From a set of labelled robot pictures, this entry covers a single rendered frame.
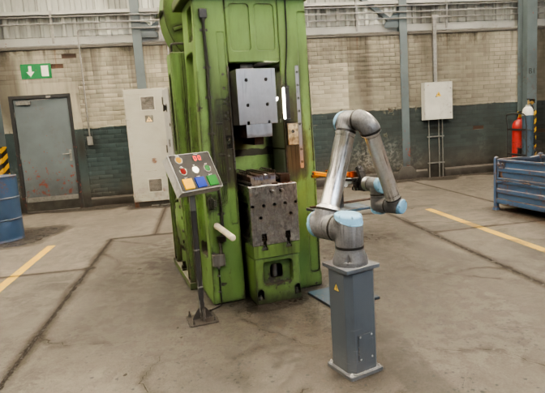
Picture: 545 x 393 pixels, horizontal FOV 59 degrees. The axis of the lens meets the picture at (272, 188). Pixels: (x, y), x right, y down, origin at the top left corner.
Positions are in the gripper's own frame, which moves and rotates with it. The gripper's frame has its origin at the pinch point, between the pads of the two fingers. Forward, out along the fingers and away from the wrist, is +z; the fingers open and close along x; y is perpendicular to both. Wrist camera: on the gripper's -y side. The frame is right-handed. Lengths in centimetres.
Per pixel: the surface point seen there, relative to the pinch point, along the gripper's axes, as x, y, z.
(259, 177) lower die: -41, 0, 56
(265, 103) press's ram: -33, -54, 56
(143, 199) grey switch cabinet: -47, 83, 604
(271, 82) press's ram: -28, -69, 55
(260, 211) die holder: -45, 25, 51
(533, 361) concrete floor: 45, 97, -104
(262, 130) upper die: -37, -34, 56
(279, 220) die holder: -31, 33, 50
